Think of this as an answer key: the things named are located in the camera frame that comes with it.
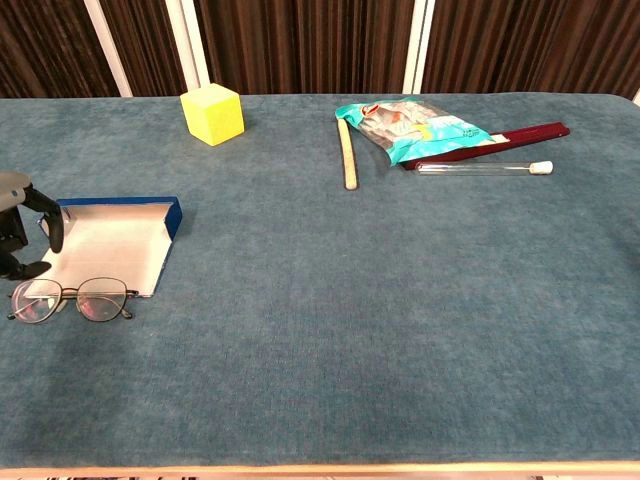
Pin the yellow foam cube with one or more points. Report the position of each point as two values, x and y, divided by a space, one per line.
212 115

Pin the blue table mat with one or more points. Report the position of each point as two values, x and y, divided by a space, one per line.
375 300

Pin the teal snack bag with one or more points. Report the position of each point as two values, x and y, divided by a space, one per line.
420 135

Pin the glass tube white stopper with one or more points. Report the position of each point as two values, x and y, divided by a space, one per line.
540 167

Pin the dark brown curtain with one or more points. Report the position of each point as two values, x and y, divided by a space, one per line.
310 45

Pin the blue glasses case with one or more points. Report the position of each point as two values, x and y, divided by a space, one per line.
115 245

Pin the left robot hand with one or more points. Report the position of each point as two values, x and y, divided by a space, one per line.
12 227

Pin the flat wooden stick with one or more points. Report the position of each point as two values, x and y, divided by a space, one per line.
350 160

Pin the dark red pen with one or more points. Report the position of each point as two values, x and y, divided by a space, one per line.
535 134

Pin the thin-framed eyeglasses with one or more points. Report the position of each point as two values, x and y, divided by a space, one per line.
70 291

